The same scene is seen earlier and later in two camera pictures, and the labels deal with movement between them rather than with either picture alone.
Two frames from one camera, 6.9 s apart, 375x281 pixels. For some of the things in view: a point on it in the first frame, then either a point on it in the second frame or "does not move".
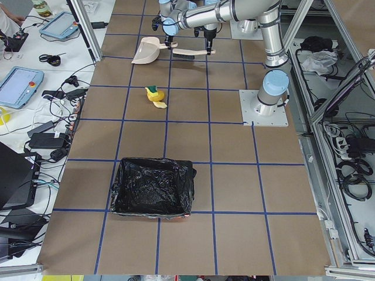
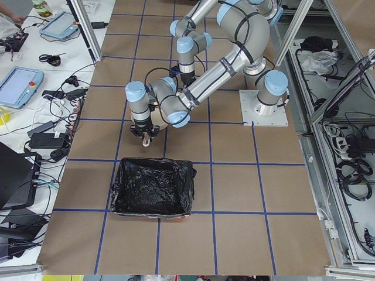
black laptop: x=19 y=177 does not move
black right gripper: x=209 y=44 to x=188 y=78
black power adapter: x=47 y=140 does not move
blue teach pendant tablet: x=62 y=26 does not move
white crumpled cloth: x=320 y=61 does not move
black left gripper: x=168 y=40 to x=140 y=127
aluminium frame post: x=87 y=29 does not move
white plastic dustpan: x=149 y=50 to x=157 y=119
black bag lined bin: x=153 y=188 does not move
